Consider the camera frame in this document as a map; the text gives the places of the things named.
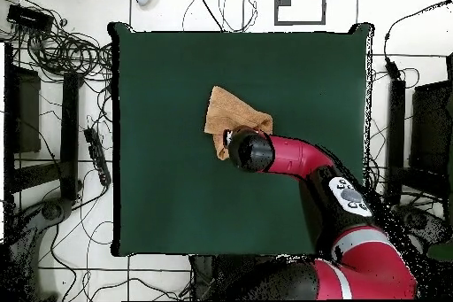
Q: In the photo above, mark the black metal stand frame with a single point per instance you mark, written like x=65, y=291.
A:
x=396, y=139
x=69, y=132

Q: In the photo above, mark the black power strip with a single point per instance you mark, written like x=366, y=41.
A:
x=99, y=156

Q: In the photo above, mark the grey square frame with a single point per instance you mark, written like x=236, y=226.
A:
x=300, y=22

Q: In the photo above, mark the black box device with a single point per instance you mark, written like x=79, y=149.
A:
x=30, y=18

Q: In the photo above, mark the grey chair base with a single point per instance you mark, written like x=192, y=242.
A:
x=53, y=210
x=417, y=220

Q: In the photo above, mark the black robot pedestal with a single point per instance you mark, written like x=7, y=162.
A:
x=203, y=277

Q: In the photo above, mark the dark green object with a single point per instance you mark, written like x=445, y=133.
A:
x=440, y=252

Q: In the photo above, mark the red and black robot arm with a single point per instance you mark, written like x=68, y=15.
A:
x=297, y=156

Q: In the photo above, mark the dark green table cloth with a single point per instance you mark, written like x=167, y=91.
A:
x=170, y=174

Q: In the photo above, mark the orange terry towel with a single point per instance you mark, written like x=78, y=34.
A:
x=233, y=110

